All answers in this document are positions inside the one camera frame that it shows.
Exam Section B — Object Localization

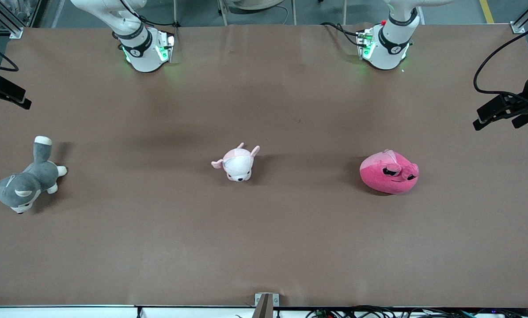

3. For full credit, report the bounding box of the round hot pink plush toy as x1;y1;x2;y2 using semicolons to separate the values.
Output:
360;149;420;195

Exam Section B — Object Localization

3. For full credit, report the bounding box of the grey white husky plush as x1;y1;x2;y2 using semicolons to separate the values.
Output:
0;136;68;215

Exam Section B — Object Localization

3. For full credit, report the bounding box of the small pale pink plush dog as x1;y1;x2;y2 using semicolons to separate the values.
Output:
211;142;261;182

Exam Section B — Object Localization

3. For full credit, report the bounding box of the beige round stand base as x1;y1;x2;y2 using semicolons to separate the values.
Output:
233;0;287;11

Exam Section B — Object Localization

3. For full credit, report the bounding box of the brown table cover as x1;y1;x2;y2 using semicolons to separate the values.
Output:
0;23;528;308

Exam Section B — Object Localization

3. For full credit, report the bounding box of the black left arm base cable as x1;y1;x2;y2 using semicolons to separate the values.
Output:
320;22;362;47

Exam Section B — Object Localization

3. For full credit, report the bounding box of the black cable bundle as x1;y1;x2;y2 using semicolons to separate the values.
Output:
306;306;528;318

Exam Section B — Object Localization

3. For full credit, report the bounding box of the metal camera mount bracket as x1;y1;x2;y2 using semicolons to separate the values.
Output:
254;293;280;318

